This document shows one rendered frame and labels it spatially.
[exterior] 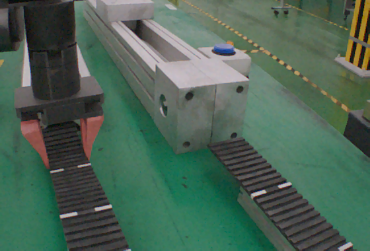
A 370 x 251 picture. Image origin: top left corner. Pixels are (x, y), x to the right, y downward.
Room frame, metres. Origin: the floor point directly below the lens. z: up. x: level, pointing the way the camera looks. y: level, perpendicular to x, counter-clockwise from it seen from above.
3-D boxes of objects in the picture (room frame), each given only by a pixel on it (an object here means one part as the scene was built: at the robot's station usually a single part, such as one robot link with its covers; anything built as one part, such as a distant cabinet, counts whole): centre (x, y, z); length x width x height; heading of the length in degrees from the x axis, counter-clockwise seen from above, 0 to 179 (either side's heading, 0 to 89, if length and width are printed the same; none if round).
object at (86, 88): (0.35, 0.15, 0.90); 0.10 x 0.07 x 0.07; 117
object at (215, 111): (0.45, -0.03, 0.83); 0.12 x 0.09 x 0.10; 115
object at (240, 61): (0.65, -0.06, 0.81); 0.10 x 0.08 x 0.06; 115
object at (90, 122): (0.35, 0.14, 0.83); 0.07 x 0.07 x 0.09; 27
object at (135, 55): (0.85, 0.17, 0.82); 0.80 x 0.10 x 0.09; 25
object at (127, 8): (0.85, 0.17, 0.87); 0.16 x 0.11 x 0.07; 25
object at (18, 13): (0.35, 0.16, 0.96); 0.07 x 0.06 x 0.07; 103
